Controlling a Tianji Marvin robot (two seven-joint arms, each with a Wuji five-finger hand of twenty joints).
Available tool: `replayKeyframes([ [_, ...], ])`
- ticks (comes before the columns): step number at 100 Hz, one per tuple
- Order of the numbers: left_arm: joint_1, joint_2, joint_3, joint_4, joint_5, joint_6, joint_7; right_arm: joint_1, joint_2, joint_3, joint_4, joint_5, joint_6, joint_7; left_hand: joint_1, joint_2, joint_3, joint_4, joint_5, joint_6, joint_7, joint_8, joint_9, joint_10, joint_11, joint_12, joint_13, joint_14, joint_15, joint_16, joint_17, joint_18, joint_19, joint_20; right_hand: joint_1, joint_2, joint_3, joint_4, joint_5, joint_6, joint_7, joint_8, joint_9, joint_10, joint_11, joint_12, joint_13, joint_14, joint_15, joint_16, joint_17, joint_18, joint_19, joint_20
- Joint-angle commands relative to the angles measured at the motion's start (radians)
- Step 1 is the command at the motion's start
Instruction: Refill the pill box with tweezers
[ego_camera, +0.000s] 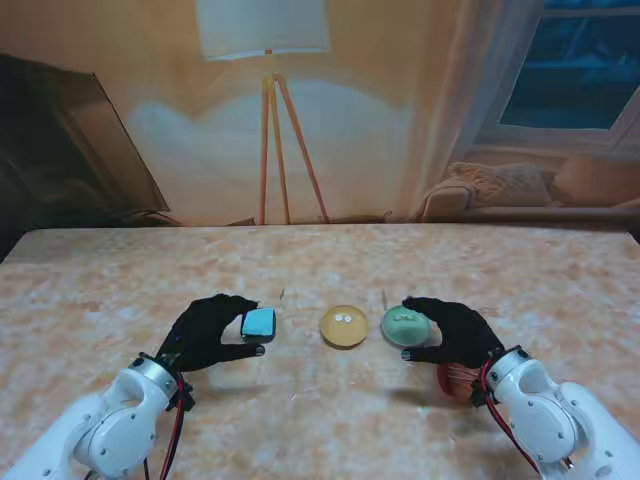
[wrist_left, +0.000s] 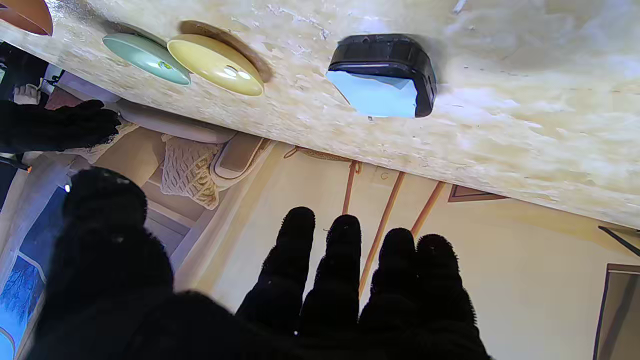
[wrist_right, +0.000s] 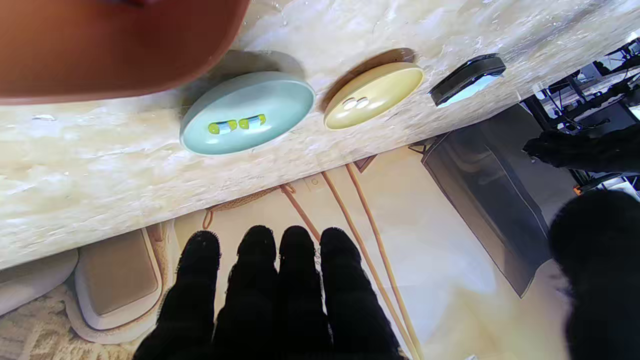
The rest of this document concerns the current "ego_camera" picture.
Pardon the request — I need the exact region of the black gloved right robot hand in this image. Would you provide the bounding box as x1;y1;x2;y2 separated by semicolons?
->
399;295;506;384

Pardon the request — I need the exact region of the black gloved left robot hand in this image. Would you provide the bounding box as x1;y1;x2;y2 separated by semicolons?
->
157;293;266;374

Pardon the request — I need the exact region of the small pill box blue lid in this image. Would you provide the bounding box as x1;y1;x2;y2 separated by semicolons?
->
239;307;278;345

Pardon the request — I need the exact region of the red-orange dish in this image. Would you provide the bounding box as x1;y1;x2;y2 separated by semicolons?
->
436;362;484;402

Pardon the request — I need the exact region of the round green dish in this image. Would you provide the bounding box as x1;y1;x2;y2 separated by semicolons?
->
380;304;432;349

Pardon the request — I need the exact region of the round yellow dish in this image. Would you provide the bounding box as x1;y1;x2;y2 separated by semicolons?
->
318;303;371;350

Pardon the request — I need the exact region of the beige sofa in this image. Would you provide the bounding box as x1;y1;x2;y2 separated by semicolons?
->
414;152;640;224

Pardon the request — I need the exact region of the knitted cream cushion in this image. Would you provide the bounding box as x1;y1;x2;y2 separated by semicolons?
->
447;160;561;209

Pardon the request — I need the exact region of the plain beige cushion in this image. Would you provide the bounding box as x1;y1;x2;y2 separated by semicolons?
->
549;152;640;209

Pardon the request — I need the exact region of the dark cabinet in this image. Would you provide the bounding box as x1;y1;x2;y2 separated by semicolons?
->
0;52;171;261

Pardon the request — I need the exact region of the tripod floor lamp white shade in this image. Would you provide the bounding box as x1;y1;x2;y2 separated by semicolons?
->
193;0;334;226

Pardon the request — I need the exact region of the red black right arm cable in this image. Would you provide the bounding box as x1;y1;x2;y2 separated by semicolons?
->
478;363;542;475

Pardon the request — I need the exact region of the red black arm cable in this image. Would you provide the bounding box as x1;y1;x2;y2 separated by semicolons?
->
478;363;542;475
158;377;195;480

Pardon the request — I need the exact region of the red black left arm cable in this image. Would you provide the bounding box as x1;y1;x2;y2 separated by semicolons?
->
158;377;195;480

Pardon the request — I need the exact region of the window with white frame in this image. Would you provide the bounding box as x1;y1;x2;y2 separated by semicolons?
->
469;0;640;149

